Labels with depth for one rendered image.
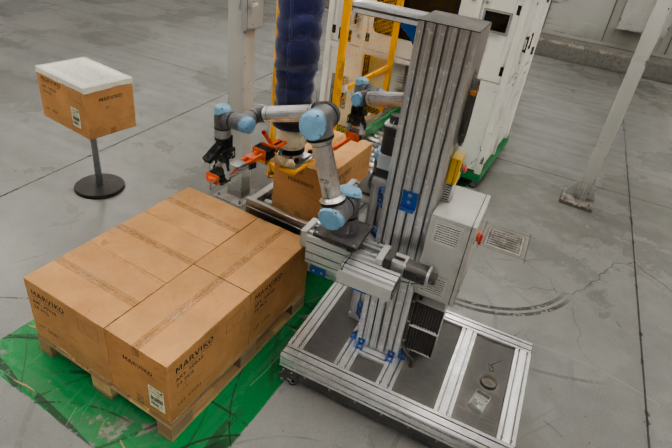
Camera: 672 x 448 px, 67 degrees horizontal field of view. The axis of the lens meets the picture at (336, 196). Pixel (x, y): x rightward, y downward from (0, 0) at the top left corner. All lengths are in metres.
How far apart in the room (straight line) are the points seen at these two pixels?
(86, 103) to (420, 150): 2.60
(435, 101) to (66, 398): 2.39
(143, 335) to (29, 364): 0.93
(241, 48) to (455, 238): 2.32
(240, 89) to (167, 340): 2.17
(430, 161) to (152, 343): 1.51
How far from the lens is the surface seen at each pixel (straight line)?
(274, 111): 2.34
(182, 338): 2.60
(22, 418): 3.19
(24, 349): 3.50
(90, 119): 4.16
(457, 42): 2.14
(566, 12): 11.33
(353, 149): 3.43
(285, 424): 2.96
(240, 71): 4.07
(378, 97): 2.68
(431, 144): 2.26
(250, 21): 3.91
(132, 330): 2.67
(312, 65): 2.72
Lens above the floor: 2.44
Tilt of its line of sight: 31 degrees down
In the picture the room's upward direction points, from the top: 8 degrees clockwise
